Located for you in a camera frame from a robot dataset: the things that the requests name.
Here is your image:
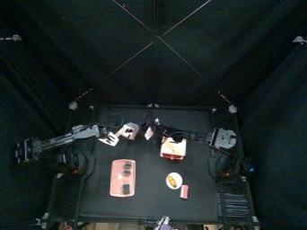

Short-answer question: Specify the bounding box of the pale pink knife holder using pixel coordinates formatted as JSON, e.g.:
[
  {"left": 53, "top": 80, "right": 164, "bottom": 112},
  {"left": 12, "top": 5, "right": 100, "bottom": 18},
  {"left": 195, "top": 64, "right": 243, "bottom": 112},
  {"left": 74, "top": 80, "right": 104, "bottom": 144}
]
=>
[{"left": 115, "top": 121, "right": 140, "bottom": 141}]

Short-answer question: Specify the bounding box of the small white flat object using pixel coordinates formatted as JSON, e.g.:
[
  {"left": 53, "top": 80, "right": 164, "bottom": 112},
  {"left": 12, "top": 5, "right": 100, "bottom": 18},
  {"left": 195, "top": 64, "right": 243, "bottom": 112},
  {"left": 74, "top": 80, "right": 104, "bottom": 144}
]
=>
[{"left": 143, "top": 125, "right": 156, "bottom": 141}]

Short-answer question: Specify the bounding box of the black round dish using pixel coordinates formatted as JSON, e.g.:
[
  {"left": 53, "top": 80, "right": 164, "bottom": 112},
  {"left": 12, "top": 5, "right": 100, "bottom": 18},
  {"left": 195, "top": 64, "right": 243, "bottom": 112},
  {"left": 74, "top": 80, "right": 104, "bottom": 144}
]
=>
[{"left": 100, "top": 112, "right": 125, "bottom": 128}]

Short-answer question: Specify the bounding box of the cream red toy box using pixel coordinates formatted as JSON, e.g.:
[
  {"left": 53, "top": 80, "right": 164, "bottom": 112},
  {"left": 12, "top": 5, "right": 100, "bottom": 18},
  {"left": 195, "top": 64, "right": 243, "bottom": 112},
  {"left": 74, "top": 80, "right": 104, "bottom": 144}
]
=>
[{"left": 159, "top": 137, "right": 188, "bottom": 161}]

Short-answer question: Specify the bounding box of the pink plastic tray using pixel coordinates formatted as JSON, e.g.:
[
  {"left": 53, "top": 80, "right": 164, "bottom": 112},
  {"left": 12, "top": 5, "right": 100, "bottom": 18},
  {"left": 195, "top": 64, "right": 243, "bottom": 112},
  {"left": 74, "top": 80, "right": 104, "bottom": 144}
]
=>
[{"left": 109, "top": 158, "right": 136, "bottom": 199}]

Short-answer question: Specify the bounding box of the small white plate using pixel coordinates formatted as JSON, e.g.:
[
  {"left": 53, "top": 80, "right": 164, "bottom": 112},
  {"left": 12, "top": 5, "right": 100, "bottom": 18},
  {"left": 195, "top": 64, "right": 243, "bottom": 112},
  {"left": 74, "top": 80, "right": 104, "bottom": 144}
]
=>
[{"left": 164, "top": 172, "right": 184, "bottom": 190}]

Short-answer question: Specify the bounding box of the small pink red block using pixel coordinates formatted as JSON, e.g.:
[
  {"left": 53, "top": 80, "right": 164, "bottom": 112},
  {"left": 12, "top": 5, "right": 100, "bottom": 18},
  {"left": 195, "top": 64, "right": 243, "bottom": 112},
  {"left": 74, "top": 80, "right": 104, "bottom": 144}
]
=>
[{"left": 179, "top": 184, "right": 191, "bottom": 200}]

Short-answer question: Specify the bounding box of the purple white object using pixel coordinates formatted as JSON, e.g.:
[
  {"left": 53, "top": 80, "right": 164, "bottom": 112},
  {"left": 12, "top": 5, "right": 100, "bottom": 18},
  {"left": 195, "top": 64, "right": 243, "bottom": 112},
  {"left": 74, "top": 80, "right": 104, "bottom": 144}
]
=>
[{"left": 155, "top": 215, "right": 177, "bottom": 230}]

